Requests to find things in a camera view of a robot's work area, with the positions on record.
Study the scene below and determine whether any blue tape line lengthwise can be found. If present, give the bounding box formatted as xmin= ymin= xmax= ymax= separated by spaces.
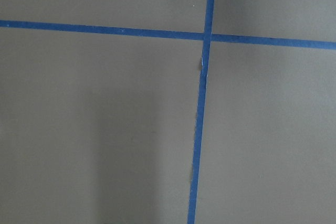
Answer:
xmin=186 ymin=0 xmax=215 ymax=224

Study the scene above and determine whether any blue tape line crosswise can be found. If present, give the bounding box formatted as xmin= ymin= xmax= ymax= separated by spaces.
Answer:
xmin=1 ymin=20 xmax=335 ymax=50

